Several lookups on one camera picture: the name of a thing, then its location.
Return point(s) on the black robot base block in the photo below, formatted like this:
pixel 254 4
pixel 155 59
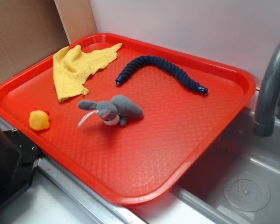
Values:
pixel 18 159

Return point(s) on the red plastic tray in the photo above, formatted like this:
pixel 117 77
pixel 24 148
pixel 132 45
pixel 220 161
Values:
pixel 143 160

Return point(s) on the grey plush bunny toy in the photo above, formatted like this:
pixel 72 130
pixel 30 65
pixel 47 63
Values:
pixel 117 111

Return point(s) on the yellow cloth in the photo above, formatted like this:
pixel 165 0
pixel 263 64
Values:
pixel 72 68

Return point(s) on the yellow rubber duck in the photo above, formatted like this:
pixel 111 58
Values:
pixel 39 120

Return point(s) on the grey plastic sink basin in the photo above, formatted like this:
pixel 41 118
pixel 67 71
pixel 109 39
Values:
pixel 236 181

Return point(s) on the grey faucet spout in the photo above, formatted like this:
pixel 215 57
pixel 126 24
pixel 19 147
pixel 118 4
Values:
pixel 268 102

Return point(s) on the brown cardboard panel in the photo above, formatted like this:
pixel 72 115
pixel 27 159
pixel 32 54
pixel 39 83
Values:
pixel 31 30

